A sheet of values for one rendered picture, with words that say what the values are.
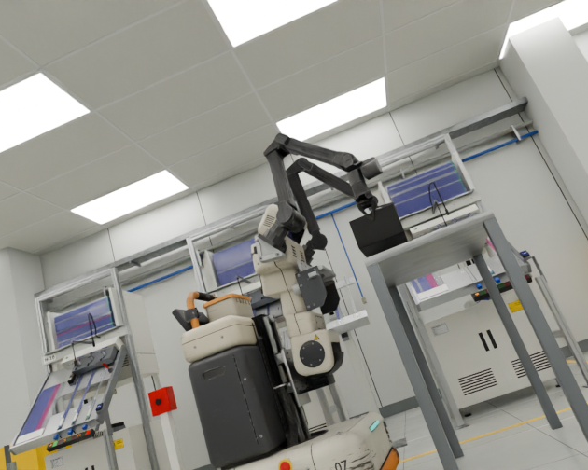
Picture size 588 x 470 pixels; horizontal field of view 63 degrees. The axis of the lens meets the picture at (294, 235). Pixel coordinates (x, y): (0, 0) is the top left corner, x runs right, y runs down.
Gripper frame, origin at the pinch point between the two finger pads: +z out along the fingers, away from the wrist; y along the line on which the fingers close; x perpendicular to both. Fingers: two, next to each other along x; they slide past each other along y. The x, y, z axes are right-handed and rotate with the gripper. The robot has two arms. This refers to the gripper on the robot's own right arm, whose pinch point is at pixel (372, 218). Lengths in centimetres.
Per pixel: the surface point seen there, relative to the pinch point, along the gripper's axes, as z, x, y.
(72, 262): -183, 364, 299
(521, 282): 39, -35, -7
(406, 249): 16.4, -7.0, -6.6
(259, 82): -207, 53, 179
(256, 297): -25, 105, 159
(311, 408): 59, 90, 156
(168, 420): 37, 180, 132
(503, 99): -169, -162, 339
